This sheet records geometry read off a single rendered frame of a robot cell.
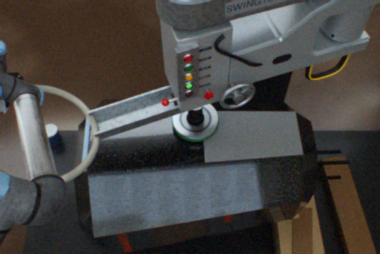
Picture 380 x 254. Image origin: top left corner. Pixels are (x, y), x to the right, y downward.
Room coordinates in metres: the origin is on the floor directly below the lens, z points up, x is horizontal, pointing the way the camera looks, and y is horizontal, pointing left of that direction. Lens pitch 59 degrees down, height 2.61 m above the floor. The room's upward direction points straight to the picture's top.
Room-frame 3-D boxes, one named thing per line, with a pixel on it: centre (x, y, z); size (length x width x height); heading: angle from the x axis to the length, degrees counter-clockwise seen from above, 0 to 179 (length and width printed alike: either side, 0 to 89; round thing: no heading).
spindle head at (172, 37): (1.14, -0.07, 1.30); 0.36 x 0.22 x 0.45; 110
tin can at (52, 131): (1.47, 0.95, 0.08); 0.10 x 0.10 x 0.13
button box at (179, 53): (0.98, 0.03, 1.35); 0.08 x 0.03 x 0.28; 110
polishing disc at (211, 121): (1.11, 0.01, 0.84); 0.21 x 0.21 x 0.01
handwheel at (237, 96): (1.04, -0.15, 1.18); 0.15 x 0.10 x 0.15; 110
